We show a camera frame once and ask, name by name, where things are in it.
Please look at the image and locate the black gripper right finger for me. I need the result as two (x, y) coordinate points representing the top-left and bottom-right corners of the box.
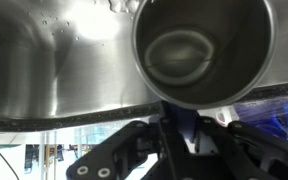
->
(197, 116), (288, 180)

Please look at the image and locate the stainless steel sink basin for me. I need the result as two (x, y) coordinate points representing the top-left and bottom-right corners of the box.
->
(0, 0), (288, 120)

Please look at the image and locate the blue steel-lined mug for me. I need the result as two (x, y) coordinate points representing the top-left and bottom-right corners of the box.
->
(131, 0), (278, 141)

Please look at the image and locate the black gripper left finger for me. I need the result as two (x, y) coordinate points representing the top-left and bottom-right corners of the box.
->
(66, 120), (171, 180)

